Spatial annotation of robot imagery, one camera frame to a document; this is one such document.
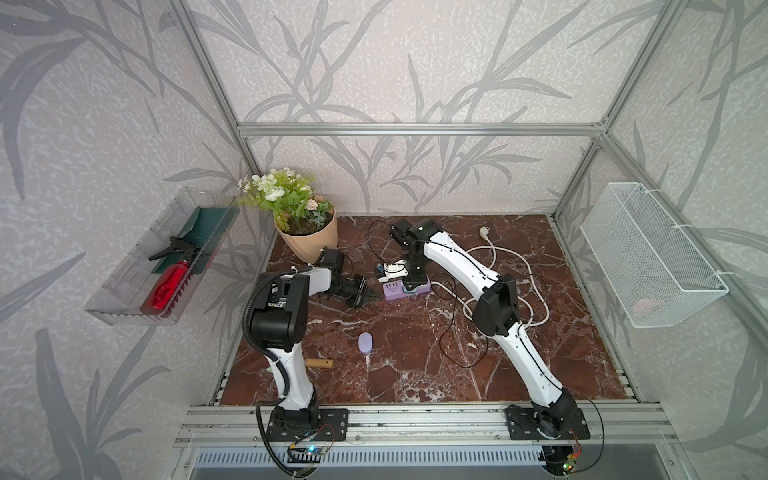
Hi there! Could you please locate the purple power strip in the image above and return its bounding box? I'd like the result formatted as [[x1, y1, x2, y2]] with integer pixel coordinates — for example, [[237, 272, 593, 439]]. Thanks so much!
[[382, 279, 431, 301]]

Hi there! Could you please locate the black usb charging cable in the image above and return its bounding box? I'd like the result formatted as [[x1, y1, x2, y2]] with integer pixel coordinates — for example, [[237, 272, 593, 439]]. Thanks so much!
[[365, 218, 490, 370]]

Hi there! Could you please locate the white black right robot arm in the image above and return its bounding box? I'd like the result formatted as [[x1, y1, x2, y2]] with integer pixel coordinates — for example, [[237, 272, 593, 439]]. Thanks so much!
[[390, 220, 589, 440]]

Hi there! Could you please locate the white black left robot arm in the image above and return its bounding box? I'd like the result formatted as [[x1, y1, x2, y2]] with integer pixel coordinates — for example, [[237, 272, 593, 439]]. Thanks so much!
[[241, 266, 382, 412]]

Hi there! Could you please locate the artificial white flower plant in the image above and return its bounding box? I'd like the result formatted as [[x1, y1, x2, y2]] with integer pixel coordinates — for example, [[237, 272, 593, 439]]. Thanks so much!
[[237, 167, 333, 235]]

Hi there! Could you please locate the red spray bottle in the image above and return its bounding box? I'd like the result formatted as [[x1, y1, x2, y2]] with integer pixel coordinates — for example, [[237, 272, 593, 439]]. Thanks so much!
[[144, 260, 190, 314]]

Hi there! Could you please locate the white power strip cord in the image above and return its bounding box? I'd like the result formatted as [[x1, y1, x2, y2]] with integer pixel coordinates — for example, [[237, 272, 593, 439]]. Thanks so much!
[[431, 226, 552, 328]]

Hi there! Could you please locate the green garden fork wooden handle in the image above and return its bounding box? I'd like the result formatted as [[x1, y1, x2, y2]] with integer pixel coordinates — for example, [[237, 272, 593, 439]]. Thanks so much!
[[305, 358, 334, 369]]

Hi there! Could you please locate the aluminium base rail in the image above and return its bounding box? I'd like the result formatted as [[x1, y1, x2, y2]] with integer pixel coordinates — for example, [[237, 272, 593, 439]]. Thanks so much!
[[173, 400, 680, 448]]

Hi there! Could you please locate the clear plastic wall bin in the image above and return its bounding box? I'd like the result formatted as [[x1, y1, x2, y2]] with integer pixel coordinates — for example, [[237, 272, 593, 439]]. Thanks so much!
[[85, 187, 240, 326]]

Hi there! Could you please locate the white wire mesh basket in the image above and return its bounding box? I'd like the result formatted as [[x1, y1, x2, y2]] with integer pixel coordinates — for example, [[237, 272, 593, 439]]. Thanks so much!
[[581, 182, 729, 329]]

